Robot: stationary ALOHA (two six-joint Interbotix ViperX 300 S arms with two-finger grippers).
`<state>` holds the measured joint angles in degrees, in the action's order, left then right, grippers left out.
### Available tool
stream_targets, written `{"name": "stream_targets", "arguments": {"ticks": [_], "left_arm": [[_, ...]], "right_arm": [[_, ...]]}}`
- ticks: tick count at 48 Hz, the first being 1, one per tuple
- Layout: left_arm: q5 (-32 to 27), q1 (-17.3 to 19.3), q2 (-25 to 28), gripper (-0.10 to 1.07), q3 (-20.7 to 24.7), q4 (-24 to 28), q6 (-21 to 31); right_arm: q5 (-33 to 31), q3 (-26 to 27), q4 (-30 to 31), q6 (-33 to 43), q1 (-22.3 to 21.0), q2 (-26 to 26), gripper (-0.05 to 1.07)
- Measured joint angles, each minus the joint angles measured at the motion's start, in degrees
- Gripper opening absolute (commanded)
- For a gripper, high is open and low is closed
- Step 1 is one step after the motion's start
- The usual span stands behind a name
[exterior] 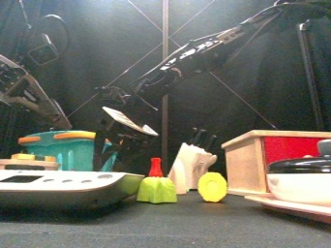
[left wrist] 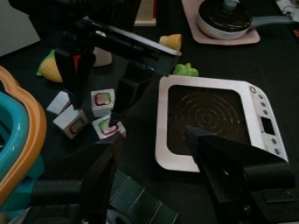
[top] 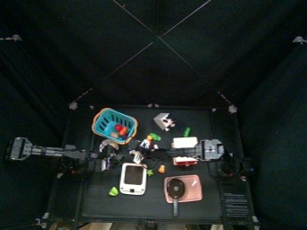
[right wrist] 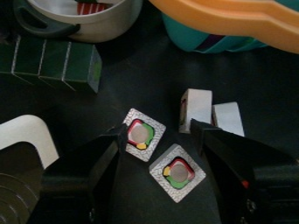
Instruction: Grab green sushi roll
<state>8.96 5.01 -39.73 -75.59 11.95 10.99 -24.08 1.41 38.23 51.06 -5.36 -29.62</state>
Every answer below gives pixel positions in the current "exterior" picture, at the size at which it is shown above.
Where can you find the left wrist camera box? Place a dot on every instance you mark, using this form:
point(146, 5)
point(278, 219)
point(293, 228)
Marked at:
point(43, 53)

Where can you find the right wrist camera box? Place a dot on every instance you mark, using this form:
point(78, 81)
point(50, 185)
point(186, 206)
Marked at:
point(110, 94)

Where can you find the dark metal frame post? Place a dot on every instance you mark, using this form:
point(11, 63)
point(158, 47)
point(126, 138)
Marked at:
point(311, 80)

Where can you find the green lumpy toy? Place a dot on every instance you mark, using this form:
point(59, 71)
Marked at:
point(157, 191)

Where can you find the black pot lid grey knob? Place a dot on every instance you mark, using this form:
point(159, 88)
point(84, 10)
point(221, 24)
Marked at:
point(306, 163)

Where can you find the wooden toy with yellow blocks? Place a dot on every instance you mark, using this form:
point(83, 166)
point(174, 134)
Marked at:
point(26, 161)

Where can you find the wooden box red panel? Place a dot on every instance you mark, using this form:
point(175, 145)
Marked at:
point(254, 161)

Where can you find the white kitchen scale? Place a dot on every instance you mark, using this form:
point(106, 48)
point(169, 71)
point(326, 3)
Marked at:
point(64, 187)

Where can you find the red toy bottle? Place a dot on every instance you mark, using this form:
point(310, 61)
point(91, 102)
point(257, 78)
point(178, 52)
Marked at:
point(155, 168)

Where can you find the white toy knife block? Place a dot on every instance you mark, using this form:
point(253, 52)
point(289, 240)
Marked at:
point(190, 168)

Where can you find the teal toy basket orange trim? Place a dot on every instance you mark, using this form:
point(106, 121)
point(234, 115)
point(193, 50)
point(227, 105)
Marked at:
point(71, 150)

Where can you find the thin metal frame pole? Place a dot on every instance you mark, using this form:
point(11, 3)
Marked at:
point(165, 48)

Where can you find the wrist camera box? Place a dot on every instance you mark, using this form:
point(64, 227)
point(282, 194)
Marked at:
point(43, 53)
point(110, 94)

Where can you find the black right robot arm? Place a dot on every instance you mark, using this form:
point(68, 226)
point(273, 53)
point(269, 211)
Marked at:
point(241, 32)

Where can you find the yellow-green sushi roll disc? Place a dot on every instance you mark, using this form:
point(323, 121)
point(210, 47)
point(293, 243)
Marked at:
point(213, 187)

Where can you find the white toy pot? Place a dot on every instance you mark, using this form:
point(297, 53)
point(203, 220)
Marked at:
point(298, 189)

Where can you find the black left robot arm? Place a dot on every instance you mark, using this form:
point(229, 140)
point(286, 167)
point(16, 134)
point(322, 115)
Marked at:
point(8, 19)

